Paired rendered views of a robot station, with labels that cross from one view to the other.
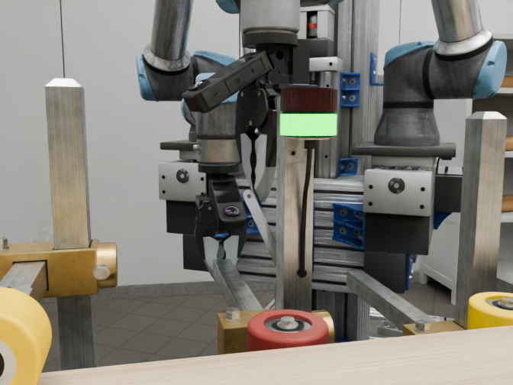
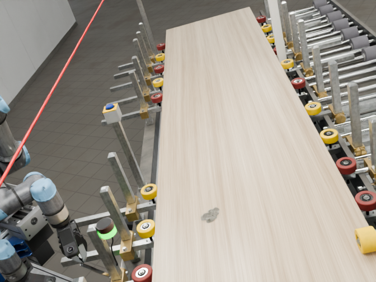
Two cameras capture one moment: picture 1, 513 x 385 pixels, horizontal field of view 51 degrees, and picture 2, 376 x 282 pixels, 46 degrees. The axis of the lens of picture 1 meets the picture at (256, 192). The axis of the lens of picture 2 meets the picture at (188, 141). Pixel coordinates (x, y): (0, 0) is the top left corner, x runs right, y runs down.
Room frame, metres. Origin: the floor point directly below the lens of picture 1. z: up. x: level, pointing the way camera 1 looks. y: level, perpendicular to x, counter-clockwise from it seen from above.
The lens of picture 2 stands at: (-0.21, 0.98, 2.08)
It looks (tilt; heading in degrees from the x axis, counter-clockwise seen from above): 30 degrees down; 291
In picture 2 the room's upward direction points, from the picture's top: 18 degrees counter-clockwise
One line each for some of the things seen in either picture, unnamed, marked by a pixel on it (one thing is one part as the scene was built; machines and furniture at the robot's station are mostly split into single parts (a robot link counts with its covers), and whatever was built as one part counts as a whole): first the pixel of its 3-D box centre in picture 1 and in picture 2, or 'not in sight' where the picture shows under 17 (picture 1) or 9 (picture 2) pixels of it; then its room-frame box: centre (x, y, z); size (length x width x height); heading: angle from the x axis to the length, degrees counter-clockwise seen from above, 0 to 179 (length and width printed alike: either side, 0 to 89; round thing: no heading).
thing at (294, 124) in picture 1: (308, 124); (107, 230); (0.57, -0.06, 1.10); 0.06 x 0.06 x 0.02
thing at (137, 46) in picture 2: not in sight; (144, 68); (1.06, -1.99, 0.91); 0.04 x 0.04 x 0.48; 13
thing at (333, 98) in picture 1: (308, 100); (104, 225); (0.57, -0.06, 1.12); 0.06 x 0.06 x 0.02
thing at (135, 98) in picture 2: not in sight; (135, 99); (1.08, -1.69, 0.81); 0.44 x 0.03 x 0.04; 13
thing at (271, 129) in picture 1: (267, 131); (79, 243); (0.67, -0.01, 1.09); 0.05 x 0.02 x 0.09; 33
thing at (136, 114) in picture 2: not in sight; (132, 115); (1.03, -1.45, 0.81); 0.44 x 0.03 x 0.04; 13
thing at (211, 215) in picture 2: not in sight; (210, 213); (0.28, -0.31, 0.91); 0.09 x 0.07 x 0.02; 47
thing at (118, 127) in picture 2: not in sight; (130, 155); (0.79, -0.79, 0.93); 0.05 x 0.05 x 0.45; 13
